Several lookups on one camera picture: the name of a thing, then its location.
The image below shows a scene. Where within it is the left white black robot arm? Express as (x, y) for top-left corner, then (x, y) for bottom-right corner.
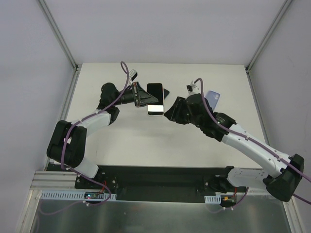
(47, 82), (161, 189)

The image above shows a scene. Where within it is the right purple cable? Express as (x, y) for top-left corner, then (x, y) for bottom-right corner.
(194, 77), (311, 214)

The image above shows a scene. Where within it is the right white slotted cable duct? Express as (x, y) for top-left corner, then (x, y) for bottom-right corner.
(204, 195), (222, 204)

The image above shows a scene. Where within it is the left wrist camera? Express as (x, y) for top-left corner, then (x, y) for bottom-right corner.
(129, 69), (138, 82)

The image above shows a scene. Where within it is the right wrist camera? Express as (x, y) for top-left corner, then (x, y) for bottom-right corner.
(186, 81), (201, 96)

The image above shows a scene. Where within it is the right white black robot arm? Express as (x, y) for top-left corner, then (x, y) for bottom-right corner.
(164, 94), (304, 202)

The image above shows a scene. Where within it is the purple cable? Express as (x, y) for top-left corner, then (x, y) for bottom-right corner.
(38, 61), (132, 215)
(194, 77), (311, 214)

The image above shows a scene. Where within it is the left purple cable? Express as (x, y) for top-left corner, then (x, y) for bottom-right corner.
(38, 61), (132, 215)

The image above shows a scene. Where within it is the aluminium frame post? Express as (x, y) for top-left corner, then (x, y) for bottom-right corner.
(245, 0), (294, 73)
(36, 0), (82, 72)

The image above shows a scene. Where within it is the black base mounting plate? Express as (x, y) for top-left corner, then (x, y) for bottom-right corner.
(46, 163), (268, 202)

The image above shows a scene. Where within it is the left aluminium frame post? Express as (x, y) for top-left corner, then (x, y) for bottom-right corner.
(36, 0), (82, 72)

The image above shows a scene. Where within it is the lavender phone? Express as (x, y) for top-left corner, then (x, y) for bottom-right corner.
(205, 90), (220, 111)

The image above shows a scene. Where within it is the white slotted cable duct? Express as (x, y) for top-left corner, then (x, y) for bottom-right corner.
(204, 195), (222, 204)
(41, 190), (117, 201)

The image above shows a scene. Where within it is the left white slotted cable duct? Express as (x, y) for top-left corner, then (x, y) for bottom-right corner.
(41, 190), (117, 201)

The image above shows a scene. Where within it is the teal smartphone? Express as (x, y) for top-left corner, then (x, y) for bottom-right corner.
(163, 88), (170, 100)

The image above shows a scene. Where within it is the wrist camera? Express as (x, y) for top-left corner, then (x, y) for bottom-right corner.
(186, 81), (201, 96)
(129, 69), (138, 82)

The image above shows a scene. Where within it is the right aluminium frame post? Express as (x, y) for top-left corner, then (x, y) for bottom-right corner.
(245, 0), (294, 73)

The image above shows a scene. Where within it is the beige phone with ring holder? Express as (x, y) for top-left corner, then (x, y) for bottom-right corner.
(146, 83), (164, 116)

